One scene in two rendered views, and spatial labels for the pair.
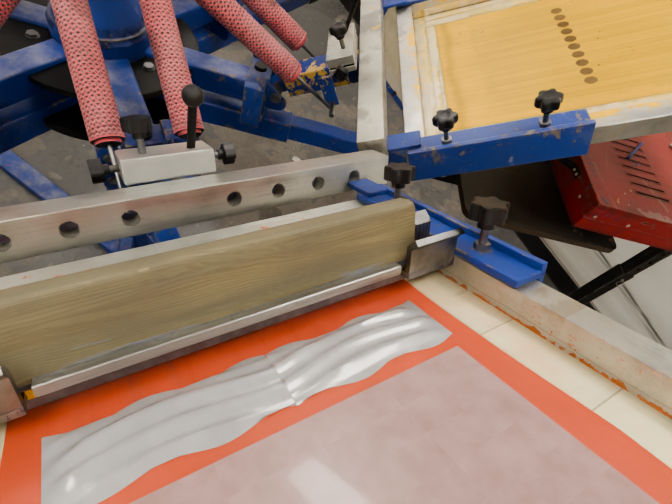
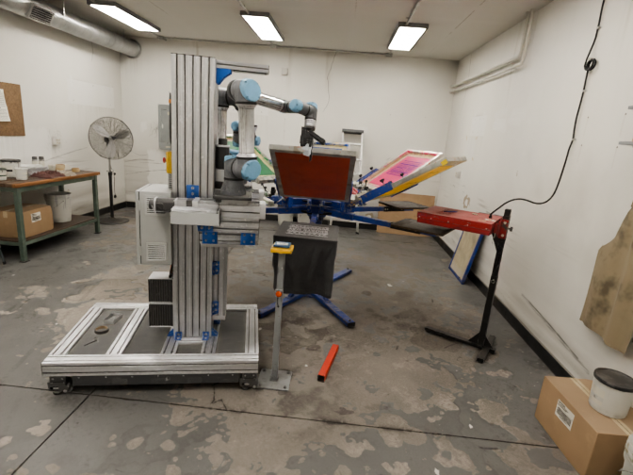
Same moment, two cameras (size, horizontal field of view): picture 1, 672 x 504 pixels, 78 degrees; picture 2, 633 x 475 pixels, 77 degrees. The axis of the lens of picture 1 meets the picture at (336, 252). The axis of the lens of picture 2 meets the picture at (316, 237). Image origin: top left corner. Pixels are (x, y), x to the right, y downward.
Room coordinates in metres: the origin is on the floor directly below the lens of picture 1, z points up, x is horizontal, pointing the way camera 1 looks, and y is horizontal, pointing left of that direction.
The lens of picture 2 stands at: (-1.72, -2.55, 1.65)
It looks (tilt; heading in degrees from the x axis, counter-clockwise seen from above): 15 degrees down; 53
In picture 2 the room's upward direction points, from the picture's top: 5 degrees clockwise
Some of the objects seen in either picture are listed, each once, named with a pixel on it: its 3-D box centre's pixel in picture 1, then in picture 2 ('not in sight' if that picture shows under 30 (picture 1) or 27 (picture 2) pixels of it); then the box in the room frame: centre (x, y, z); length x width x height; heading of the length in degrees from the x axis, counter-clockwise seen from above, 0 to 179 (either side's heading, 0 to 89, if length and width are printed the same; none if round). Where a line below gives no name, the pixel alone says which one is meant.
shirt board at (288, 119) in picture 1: (378, 147); (377, 221); (0.91, 0.03, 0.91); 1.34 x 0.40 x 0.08; 111
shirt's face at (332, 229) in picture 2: not in sight; (308, 230); (-0.03, -0.20, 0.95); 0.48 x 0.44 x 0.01; 51
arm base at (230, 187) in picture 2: not in sight; (233, 185); (-0.70, -0.32, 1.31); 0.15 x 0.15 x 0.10
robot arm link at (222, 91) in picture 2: not in sight; (220, 127); (-0.56, 0.22, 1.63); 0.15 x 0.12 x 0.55; 129
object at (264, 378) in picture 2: not in sight; (278, 316); (-0.45, -0.51, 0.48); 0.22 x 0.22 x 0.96; 51
